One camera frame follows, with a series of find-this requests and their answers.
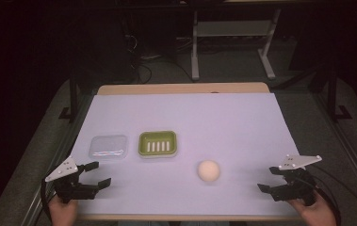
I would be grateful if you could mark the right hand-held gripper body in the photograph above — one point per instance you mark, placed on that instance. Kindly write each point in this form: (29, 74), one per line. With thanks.
(297, 183)

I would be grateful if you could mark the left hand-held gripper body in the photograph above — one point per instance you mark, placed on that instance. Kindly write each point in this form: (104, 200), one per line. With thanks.
(69, 186)

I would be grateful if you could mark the person's left hand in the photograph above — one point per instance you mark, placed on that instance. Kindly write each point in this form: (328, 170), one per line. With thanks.
(61, 213)

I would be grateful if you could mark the person's right hand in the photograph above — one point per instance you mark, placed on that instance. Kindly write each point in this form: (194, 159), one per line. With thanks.
(316, 215)

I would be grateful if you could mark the clear plastic lid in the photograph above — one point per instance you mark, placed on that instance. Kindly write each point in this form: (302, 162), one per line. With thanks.
(108, 146)

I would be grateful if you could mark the round beige soap ball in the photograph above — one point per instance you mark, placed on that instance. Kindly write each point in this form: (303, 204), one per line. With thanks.
(209, 170)

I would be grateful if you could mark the green soap dish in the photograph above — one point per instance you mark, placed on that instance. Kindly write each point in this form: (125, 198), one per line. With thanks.
(157, 144)

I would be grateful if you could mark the black metal stand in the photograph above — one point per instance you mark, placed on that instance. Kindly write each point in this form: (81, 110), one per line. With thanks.
(332, 94)
(73, 100)

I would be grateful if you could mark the lavender table mat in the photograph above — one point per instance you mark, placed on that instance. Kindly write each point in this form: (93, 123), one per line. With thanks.
(198, 116)

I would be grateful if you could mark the aluminium frame rail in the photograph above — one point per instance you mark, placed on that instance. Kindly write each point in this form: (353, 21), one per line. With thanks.
(348, 150)
(50, 163)

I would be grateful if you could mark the white metal stand frame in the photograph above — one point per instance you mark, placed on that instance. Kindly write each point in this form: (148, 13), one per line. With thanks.
(234, 28)

